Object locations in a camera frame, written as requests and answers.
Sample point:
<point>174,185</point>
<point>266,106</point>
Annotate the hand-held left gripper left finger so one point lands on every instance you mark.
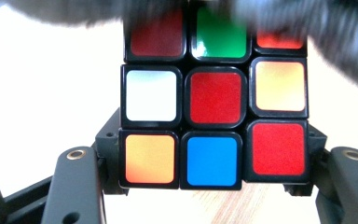
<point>108,149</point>

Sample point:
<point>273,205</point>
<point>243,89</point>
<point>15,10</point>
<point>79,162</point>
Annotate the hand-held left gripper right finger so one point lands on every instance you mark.
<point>317,146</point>

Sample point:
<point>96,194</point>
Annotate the grey cloth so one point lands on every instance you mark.
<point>341,40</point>

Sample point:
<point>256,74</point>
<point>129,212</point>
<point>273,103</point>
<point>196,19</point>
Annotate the multicoloured puzzle cube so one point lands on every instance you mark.
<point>216,98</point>

